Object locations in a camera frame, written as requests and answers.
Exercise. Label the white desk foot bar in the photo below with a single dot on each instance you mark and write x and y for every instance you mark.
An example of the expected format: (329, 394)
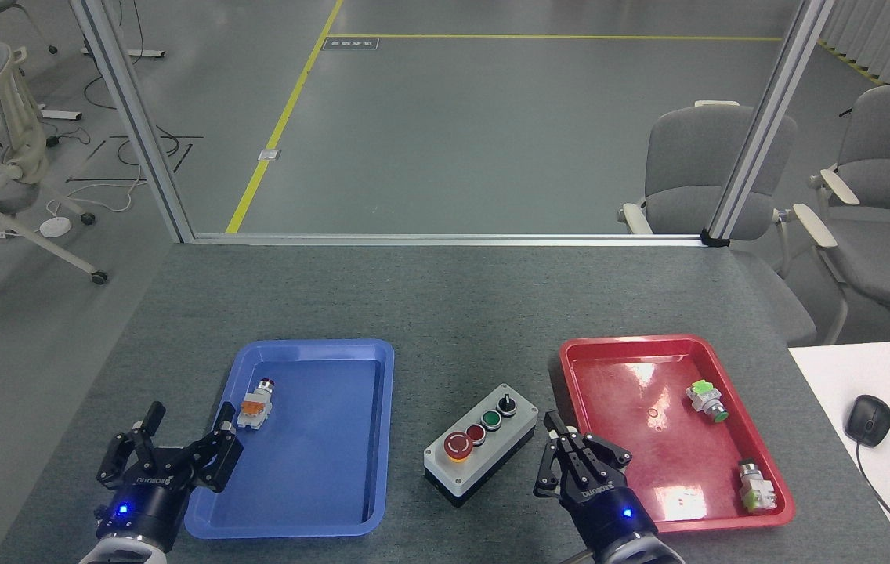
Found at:
(53, 114)
(135, 53)

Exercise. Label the white round floor device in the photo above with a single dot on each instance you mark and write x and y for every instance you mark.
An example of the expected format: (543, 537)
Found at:
(55, 227)

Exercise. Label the silver aluminium rail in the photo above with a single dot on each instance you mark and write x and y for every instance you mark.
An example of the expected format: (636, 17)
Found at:
(445, 239)

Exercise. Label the silver aluminium post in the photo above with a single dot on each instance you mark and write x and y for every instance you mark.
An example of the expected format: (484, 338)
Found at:
(766, 125)
(135, 125)

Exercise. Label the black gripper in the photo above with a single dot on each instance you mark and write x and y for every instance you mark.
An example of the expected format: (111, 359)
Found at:
(609, 517)
(143, 505)

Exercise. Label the silver push button switch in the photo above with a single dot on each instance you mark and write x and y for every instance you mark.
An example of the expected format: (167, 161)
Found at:
(757, 489)

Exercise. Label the dark floor label sign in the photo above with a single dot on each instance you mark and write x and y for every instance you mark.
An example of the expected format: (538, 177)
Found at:
(351, 44)

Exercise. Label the white office chair on wheels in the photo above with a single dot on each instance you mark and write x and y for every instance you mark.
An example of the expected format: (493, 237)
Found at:
(18, 157)

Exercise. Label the white side table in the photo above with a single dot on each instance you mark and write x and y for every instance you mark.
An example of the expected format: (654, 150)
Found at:
(884, 368)

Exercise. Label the grey control box with buttons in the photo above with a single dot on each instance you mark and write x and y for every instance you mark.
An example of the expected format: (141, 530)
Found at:
(484, 454)

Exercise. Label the white curtain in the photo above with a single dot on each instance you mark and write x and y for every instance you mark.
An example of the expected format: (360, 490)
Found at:
(884, 31)

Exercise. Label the red plastic tray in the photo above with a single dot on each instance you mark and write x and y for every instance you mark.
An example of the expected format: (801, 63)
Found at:
(609, 392)

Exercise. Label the black computer mouse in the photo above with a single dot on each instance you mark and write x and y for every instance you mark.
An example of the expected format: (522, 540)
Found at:
(868, 419)

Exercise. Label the red push button switch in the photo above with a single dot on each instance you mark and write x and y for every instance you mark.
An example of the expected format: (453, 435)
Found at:
(254, 409)

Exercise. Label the green push button switch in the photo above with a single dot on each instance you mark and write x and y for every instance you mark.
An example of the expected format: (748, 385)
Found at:
(703, 395)

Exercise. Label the metal floor socket plate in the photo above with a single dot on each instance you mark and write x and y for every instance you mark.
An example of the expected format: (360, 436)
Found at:
(269, 154)

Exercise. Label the blue plastic tray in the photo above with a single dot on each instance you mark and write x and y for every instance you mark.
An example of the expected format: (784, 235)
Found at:
(312, 454)

